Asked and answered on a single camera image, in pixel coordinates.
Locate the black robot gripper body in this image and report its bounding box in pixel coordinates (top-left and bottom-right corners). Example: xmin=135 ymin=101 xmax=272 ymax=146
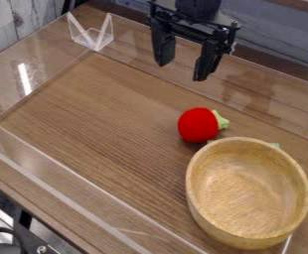
xmin=148 ymin=0 xmax=239 ymax=54

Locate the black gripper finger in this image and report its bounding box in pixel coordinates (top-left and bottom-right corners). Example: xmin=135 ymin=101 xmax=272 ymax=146
xmin=151 ymin=20 xmax=175 ymax=66
xmin=193 ymin=40 xmax=225 ymax=81

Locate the red plush strawberry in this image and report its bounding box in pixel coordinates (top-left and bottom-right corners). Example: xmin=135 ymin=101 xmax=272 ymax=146
xmin=178 ymin=107 xmax=230 ymax=143

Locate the green tape marker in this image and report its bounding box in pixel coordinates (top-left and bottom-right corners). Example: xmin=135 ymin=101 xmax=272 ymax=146
xmin=207 ymin=140 xmax=281 ymax=149

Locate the wooden bowl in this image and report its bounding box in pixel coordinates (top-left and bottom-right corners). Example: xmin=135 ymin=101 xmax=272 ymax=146
xmin=186 ymin=137 xmax=308 ymax=250

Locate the clear acrylic corner bracket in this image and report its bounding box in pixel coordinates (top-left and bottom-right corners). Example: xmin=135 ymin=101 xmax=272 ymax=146
xmin=67 ymin=13 xmax=114 ymax=52

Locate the clear acrylic table enclosure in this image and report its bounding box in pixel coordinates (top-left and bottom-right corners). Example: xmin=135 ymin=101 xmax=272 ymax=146
xmin=0 ymin=1 xmax=308 ymax=254

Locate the black table leg bracket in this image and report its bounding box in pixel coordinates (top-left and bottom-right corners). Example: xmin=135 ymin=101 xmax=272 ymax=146
xmin=13 ymin=210 xmax=60 ymax=254

